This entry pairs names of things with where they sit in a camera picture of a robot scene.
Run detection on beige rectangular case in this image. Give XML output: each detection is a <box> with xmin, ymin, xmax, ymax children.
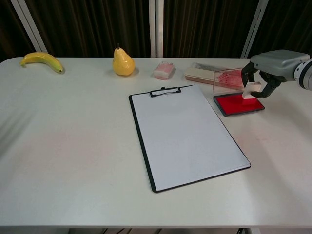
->
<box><xmin>184</xmin><ymin>67</ymin><xmax>216</xmax><ymax>86</ymax></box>

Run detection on dark brown curtain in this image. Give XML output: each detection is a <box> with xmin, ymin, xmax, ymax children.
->
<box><xmin>0</xmin><ymin>0</ymin><xmax>312</xmax><ymax>63</ymax></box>

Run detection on pink white wrapped block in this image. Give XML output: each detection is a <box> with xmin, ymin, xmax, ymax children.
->
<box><xmin>153</xmin><ymin>61</ymin><xmax>176</xmax><ymax>80</ymax></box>

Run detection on black clipboard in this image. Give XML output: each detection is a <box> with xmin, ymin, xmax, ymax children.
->
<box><xmin>128</xmin><ymin>84</ymin><xmax>252</xmax><ymax>194</ymax></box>

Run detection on red white stamp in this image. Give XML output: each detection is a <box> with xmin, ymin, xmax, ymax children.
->
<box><xmin>241</xmin><ymin>82</ymin><xmax>261</xmax><ymax>106</ymax></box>

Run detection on red ink pad with lid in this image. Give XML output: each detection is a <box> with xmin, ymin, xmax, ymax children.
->
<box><xmin>212</xmin><ymin>68</ymin><xmax>266</xmax><ymax>117</ymax></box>

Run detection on white metal frame post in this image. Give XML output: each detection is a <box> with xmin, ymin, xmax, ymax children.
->
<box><xmin>148</xmin><ymin>0</ymin><xmax>165</xmax><ymax>58</ymax></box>
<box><xmin>10</xmin><ymin>0</ymin><xmax>48</xmax><ymax>54</ymax></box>
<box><xmin>240</xmin><ymin>0</ymin><xmax>269</xmax><ymax>59</ymax></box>

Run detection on white paper sheet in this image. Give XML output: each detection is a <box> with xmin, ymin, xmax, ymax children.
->
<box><xmin>131</xmin><ymin>85</ymin><xmax>251</xmax><ymax>192</ymax></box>

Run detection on grey black right robot hand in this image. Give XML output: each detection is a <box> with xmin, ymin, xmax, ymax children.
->
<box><xmin>241</xmin><ymin>50</ymin><xmax>311</xmax><ymax>99</ymax></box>

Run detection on yellow banana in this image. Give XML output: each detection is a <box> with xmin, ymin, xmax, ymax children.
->
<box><xmin>19</xmin><ymin>52</ymin><xmax>64</xmax><ymax>74</ymax></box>

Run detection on clear plastic wrapped packet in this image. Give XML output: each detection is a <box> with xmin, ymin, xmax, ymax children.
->
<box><xmin>191</xmin><ymin>62</ymin><xmax>229</xmax><ymax>71</ymax></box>

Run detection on yellow pear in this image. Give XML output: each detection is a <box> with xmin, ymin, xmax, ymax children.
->
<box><xmin>112</xmin><ymin>43</ymin><xmax>136</xmax><ymax>76</ymax></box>

